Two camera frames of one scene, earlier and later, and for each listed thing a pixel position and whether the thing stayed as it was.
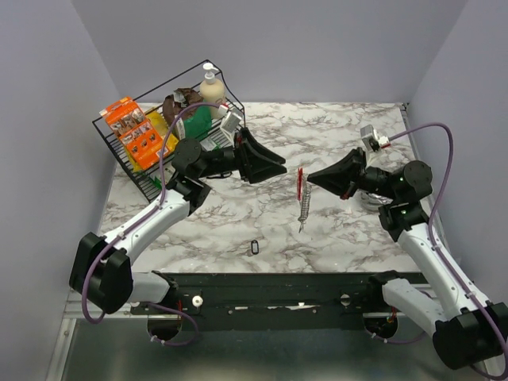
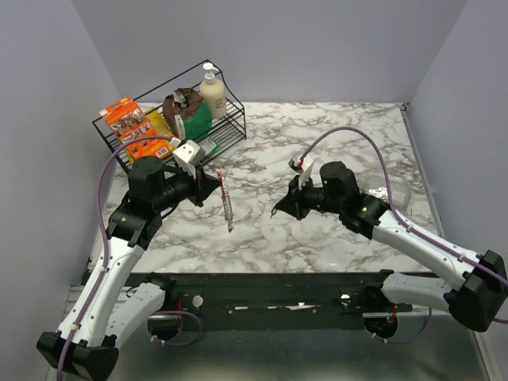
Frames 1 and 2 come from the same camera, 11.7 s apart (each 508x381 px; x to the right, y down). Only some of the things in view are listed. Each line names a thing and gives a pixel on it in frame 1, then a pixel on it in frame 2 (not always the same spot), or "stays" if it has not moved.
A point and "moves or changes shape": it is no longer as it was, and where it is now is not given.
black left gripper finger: [248, 137] to [205, 186]
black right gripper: [344, 176] to [292, 204]
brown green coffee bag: [193, 122] stays
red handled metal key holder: [303, 191] moves or changes shape
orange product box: [140, 137] stays
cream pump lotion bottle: [212, 90] stays
